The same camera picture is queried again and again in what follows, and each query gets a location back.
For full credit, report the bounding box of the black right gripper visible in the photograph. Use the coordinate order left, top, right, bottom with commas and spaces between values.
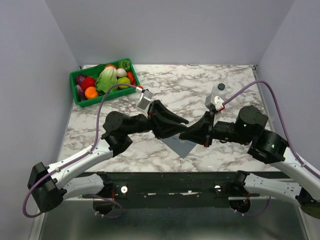
180, 109, 252, 147

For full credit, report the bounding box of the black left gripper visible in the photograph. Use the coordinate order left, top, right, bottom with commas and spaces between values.
124, 100, 189, 140

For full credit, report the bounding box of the grey envelope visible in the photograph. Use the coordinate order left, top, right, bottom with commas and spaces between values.
161, 135, 197, 159

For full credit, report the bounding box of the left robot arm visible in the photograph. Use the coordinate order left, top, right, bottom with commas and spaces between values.
22, 100, 189, 217

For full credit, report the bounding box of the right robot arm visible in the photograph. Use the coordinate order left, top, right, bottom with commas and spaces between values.
179, 105, 320, 219

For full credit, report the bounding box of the white plastic bottle black cap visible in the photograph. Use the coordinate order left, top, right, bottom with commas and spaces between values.
211, 82, 228, 100

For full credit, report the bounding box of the orange carrot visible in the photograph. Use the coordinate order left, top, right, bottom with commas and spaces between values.
126, 72, 137, 86

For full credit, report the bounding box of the green apple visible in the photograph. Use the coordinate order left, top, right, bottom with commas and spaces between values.
117, 76, 131, 90

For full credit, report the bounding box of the white mushroom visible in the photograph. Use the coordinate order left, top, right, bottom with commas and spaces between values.
116, 68, 127, 78

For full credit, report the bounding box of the green bell pepper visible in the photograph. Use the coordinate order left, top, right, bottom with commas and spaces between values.
118, 59, 131, 72

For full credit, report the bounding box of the green plastic vegetable bin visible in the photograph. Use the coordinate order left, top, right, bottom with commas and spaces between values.
69, 58, 140, 108

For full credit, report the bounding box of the green lettuce leaf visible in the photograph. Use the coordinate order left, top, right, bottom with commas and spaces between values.
95, 66, 117, 94

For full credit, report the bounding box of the orange fruit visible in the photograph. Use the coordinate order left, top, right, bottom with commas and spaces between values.
84, 86, 100, 100

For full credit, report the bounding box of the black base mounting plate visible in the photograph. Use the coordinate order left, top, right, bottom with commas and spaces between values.
51, 171, 293, 210

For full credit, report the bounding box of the red tomato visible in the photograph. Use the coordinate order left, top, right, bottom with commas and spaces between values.
80, 76, 96, 92

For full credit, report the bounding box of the purple eggplant slice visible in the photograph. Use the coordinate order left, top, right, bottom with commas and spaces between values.
76, 85, 87, 102

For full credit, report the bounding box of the purple onion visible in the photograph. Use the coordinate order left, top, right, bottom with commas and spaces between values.
75, 74, 87, 86

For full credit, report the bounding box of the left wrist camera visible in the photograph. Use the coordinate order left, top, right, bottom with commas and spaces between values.
136, 89, 153, 112

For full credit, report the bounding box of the aluminium frame rail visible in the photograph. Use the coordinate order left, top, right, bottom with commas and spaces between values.
29, 196, 95, 240

